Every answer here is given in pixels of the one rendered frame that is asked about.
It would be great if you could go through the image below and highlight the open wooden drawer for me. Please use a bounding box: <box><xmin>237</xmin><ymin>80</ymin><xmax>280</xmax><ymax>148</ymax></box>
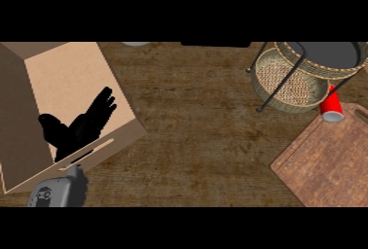
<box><xmin>0</xmin><ymin>42</ymin><xmax>150</xmax><ymax>196</ymax></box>

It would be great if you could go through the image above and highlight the brown wooden cutting board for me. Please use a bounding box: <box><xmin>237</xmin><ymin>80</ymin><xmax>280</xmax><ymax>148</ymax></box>
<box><xmin>270</xmin><ymin>102</ymin><xmax>368</xmax><ymax>208</ymax></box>

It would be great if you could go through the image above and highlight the tiered wicker wire basket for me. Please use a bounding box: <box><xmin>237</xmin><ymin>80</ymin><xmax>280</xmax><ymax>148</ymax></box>
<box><xmin>246</xmin><ymin>42</ymin><xmax>368</xmax><ymax>115</ymax></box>

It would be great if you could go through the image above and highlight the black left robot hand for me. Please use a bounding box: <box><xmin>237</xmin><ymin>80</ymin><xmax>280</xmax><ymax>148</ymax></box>
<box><xmin>38</xmin><ymin>86</ymin><xmax>120</xmax><ymax>163</ymax></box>

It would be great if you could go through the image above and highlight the red can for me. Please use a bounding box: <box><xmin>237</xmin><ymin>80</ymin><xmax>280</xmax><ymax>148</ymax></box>
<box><xmin>318</xmin><ymin>85</ymin><xmax>346</xmax><ymax>124</ymax></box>

